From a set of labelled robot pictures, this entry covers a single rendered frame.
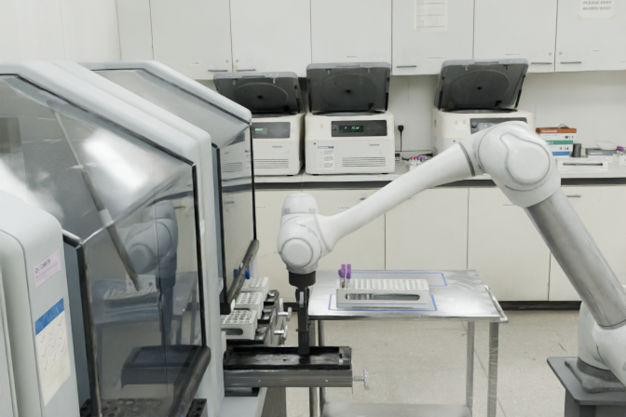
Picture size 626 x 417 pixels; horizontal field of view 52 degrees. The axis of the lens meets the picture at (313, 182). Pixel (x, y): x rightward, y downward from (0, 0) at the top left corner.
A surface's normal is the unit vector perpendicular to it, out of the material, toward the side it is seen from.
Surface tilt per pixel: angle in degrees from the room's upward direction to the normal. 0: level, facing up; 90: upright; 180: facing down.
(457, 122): 59
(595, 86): 90
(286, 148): 90
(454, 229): 90
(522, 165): 85
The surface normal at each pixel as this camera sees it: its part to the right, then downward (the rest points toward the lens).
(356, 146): -0.04, 0.18
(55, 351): 1.00, -0.01
